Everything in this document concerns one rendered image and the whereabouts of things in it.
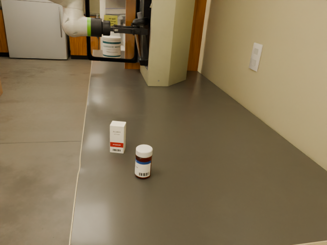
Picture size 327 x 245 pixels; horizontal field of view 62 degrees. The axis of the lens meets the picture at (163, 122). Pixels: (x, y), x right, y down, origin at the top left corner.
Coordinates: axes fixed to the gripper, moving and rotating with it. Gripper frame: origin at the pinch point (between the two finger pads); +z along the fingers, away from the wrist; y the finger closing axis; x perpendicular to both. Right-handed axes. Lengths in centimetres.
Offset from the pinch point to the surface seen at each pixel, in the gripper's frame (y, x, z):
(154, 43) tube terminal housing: -15.5, 4.2, 4.7
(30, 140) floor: 104, 121, -88
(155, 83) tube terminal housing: -15.4, 24.3, 6.8
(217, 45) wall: 1.9, 5.6, 45.6
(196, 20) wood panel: 21.5, -6.5, 37.4
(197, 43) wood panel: 21.5, 7.8, 40.2
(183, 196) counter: -103, 26, -3
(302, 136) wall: -81, 23, 46
